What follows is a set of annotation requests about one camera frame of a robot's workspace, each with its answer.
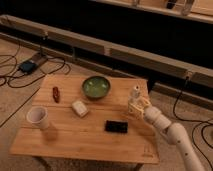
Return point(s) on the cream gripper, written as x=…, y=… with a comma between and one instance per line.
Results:
x=137, y=106

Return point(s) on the white paper cup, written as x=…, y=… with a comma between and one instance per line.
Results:
x=38, y=116

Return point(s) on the long wooden beam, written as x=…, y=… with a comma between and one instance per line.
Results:
x=158, y=63

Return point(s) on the wooden table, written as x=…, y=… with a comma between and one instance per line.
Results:
x=74, y=137

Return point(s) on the small red-brown object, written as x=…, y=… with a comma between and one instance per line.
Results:
x=56, y=94

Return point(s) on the green ceramic bowl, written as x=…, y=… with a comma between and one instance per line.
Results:
x=96, y=87

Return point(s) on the black rectangular box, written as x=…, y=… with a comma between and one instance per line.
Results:
x=116, y=126

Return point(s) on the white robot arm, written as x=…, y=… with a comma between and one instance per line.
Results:
x=173, y=132

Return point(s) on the white rectangular block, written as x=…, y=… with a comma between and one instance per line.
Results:
x=80, y=108

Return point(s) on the clear plastic bottle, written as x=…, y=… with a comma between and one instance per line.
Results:
x=134, y=97

